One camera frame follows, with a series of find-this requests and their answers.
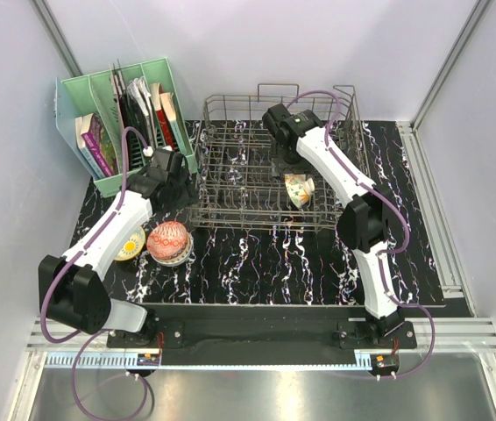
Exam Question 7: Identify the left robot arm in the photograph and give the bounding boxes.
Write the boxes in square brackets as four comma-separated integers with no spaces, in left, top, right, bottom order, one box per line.
[38,148,195,347]

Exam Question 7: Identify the green floral bowl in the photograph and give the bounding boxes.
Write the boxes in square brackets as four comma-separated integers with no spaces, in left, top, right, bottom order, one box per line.
[284,174,315,209]

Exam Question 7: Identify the pink folder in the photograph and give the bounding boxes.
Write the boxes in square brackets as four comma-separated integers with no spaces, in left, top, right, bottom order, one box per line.
[110,64,125,133]

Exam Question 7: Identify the white bowl black stripes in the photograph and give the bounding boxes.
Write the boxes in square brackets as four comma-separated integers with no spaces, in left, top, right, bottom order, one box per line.
[172,238,194,259]

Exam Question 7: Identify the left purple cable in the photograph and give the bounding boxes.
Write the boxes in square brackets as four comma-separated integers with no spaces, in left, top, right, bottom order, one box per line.
[39,126,155,417]

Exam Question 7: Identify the yellow checked bowl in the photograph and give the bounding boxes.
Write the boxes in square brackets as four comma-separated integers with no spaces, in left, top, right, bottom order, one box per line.
[114,226,146,261]

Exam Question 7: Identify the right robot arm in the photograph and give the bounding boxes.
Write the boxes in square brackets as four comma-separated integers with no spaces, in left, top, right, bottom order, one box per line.
[262,103,404,348]

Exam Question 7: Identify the red book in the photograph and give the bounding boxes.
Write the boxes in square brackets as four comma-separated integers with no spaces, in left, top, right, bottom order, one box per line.
[150,82,177,150]

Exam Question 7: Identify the plain white bowl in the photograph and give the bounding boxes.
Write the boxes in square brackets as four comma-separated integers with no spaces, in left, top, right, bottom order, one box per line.
[154,253,191,268]

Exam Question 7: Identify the grey wire dish rack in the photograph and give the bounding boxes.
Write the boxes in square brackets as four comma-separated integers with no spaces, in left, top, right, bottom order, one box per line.
[189,83,371,232]

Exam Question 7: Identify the blue zigzag pattern bowl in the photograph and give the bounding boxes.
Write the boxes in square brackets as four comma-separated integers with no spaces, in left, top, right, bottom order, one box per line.
[146,221,189,260]

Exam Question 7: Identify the green file organizer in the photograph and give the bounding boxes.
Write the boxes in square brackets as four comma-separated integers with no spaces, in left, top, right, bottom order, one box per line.
[54,58,198,198]

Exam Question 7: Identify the white papers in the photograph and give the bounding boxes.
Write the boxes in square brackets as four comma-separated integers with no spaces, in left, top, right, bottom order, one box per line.
[126,76,152,117]

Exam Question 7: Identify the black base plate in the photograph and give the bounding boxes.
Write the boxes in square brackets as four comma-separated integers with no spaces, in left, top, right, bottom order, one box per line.
[107,303,418,369]

